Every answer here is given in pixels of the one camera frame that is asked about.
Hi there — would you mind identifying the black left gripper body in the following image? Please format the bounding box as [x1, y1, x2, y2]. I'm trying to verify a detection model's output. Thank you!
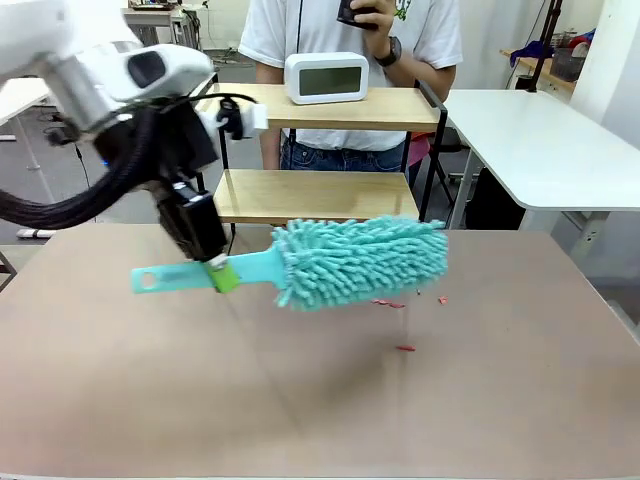
[149, 107, 230, 265]

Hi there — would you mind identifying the teal chenille duster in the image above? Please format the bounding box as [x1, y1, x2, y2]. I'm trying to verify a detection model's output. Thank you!
[130, 214, 450, 314]

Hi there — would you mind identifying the white digital clock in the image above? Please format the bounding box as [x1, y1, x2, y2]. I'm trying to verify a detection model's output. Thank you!
[284, 51, 370, 106]

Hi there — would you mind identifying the person's left forearm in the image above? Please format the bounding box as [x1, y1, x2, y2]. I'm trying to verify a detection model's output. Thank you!
[387, 47, 459, 104]

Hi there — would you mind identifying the person's right forearm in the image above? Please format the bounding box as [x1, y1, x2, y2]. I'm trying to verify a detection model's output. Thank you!
[255, 62, 282, 171]

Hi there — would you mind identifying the person's left hand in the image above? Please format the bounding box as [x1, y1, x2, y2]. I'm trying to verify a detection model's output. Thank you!
[349, 0, 397, 57]

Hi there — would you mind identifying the white background desk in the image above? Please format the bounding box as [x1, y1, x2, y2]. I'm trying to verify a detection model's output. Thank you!
[122, 3, 201, 49]

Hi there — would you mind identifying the white side table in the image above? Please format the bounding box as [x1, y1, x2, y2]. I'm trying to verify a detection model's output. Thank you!
[0, 77, 56, 174]

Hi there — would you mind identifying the person in white t-shirt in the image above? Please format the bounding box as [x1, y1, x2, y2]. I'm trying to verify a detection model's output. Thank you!
[238, 0, 464, 174]

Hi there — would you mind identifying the pink chair seat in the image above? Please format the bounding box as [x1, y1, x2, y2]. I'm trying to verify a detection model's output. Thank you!
[407, 135, 432, 174]

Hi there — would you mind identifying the black wristwatch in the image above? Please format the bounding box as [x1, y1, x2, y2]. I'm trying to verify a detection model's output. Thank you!
[373, 35, 404, 68]

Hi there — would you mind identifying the large white table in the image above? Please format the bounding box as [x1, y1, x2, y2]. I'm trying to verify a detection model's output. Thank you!
[442, 88, 640, 241]

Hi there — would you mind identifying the wooden background table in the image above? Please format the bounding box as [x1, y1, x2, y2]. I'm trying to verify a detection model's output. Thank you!
[499, 47, 581, 96]

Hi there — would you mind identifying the blue cloth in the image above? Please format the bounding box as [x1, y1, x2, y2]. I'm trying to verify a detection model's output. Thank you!
[509, 38, 557, 66]

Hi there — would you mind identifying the dark mesh basket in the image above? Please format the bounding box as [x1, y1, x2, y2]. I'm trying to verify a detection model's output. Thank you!
[549, 45, 587, 84]

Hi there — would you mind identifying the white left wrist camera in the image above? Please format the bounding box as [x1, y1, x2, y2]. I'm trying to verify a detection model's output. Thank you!
[197, 98, 270, 142]

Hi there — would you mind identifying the two-tier wooden shelf black frame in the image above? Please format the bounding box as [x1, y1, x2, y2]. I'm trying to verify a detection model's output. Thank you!
[192, 74, 450, 256]

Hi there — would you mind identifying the black corrugated cable bundle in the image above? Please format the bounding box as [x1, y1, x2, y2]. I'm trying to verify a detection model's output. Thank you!
[0, 107, 171, 231]

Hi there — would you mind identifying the thin black cord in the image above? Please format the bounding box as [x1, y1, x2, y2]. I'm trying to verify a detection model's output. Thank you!
[285, 0, 305, 171]

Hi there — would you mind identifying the black camera stand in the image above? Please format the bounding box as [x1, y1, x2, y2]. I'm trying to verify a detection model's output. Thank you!
[527, 0, 565, 94]

